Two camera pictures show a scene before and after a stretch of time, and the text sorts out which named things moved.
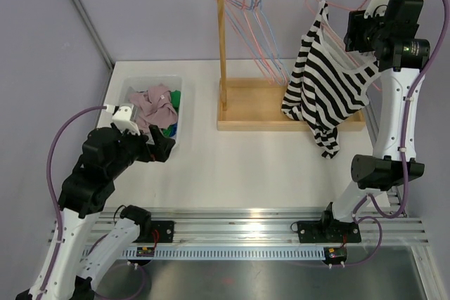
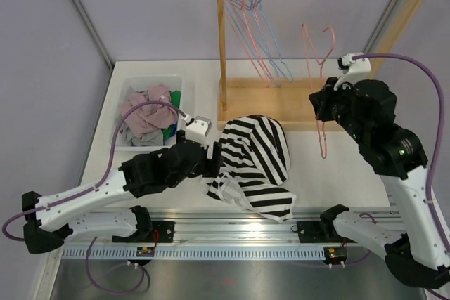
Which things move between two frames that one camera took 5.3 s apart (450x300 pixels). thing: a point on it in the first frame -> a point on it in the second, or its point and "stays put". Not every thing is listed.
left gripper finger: x=166 y=146 -> x=181 y=137
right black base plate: x=328 y=231 stays put
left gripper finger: x=157 y=136 -> x=217 y=159
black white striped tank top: x=328 y=83 -> x=255 y=165
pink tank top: x=155 y=107 stays put
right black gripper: x=356 y=24 -> x=323 y=99
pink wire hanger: x=340 y=7 -> x=320 y=61
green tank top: x=175 y=95 stays put
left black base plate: x=165 y=230 stays put
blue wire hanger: x=251 y=5 -> x=267 y=26
